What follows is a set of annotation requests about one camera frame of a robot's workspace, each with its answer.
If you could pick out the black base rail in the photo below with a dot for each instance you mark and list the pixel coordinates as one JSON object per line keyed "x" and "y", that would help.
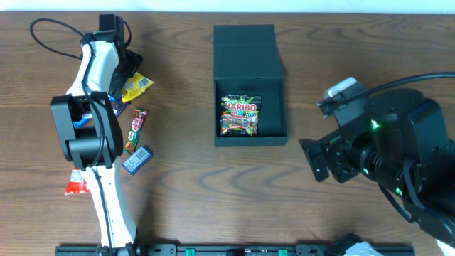
{"x": 351, "y": 244}

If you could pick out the red green KitKat Milo bar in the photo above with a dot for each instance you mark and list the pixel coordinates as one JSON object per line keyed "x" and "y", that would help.
{"x": 138, "y": 121}

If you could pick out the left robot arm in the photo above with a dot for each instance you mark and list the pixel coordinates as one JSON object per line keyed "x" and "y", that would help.
{"x": 90, "y": 135}

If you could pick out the red snack packet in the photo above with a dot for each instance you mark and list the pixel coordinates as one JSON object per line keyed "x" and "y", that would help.
{"x": 77, "y": 184}

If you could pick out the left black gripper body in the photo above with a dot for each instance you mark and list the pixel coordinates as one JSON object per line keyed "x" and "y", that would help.
{"x": 126, "y": 70}

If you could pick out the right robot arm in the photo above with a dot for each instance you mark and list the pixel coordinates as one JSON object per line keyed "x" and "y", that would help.
{"x": 399, "y": 140}

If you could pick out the blue biscuit bar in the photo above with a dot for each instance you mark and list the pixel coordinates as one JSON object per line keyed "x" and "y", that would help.
{"x": 86, "y": 118}

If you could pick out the yellow snack packet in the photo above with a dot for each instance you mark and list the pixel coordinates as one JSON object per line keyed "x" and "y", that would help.
{"x": 135, "y": 87}

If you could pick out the black gift box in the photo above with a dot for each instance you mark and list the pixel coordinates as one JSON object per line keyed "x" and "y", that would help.
{"x": 247, "y": 62}

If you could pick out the black Haribo gummy bag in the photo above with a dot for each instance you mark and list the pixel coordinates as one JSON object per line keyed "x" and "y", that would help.
{"x": 239, "y": 115}

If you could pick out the dark blue chocolate bar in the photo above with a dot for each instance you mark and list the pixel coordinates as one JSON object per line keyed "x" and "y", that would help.
{"x": 119, "y": 106}

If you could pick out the small blue candy box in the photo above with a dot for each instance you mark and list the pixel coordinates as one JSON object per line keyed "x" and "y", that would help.
{"x": 137, "y": 160}

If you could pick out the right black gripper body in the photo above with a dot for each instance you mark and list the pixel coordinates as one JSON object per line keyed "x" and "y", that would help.
{"x": 318, "y": 160}

